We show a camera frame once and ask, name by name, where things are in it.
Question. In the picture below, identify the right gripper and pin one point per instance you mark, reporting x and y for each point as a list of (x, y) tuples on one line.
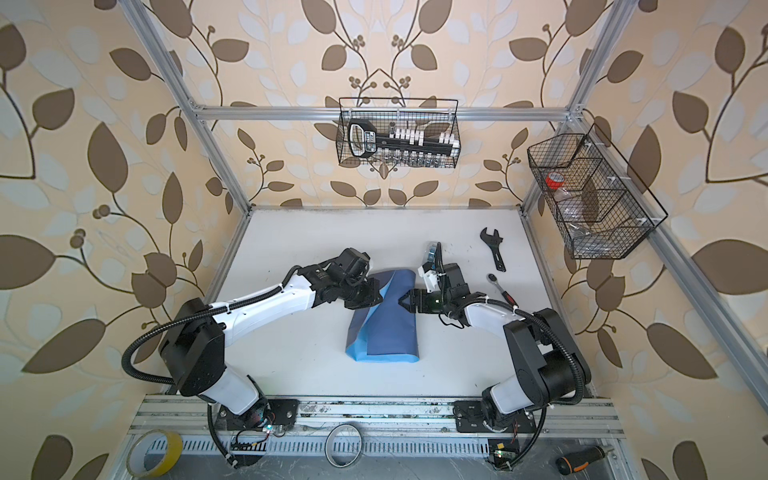
[(422, 299)]

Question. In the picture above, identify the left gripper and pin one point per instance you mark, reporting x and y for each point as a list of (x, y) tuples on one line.
[(374, 297)]

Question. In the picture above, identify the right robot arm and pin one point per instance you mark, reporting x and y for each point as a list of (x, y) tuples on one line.
[(548, 366)]

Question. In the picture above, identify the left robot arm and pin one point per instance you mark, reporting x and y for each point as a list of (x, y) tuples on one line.
[(194, 350)]

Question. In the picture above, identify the black adjustable wrench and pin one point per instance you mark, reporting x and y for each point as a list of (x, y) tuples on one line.
[(493, 241)]

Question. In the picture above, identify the red capped plastic item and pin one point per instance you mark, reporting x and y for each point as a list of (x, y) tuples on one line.
[(554, 180)]

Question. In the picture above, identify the orange black screwdriver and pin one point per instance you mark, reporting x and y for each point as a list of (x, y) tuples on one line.
[(575, 462)]

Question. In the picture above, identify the yellow tape roll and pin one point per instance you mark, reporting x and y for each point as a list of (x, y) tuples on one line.
[(154, 454)]

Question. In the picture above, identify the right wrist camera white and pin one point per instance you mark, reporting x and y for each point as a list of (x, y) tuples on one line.
[(430, 277)]

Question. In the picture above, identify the red handled ratchet wrench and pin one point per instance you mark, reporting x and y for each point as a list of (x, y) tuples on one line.
[(503, 289)]

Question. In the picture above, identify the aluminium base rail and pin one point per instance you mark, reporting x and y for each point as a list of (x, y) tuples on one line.
[(409, 426)]

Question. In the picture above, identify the black socket set rail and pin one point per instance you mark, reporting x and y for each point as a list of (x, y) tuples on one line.
[(365, 141)]

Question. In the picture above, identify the back wire basket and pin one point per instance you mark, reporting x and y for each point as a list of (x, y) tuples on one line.
[(432, 114)]

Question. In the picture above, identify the wire basket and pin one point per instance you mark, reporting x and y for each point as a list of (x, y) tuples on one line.
[(605, 209), (432, 114)]

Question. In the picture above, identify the right wire basket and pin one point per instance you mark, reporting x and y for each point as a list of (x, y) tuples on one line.
[(605, 209)]

